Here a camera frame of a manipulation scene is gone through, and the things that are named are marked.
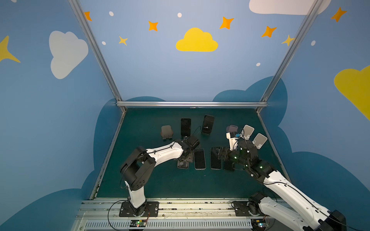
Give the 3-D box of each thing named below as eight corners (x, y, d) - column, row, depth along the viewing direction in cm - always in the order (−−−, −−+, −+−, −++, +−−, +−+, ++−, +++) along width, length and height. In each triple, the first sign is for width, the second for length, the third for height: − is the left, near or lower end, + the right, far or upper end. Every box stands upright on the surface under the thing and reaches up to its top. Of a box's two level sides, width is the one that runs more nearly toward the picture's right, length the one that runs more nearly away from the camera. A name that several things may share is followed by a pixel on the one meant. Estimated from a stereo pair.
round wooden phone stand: (161, 138, 104) (160, 132, 99) (162, 131, 109) (161, 125, 103) (172, 138, 105) (172, 133, 99) (173, 131, 109) (172, 125, 103)
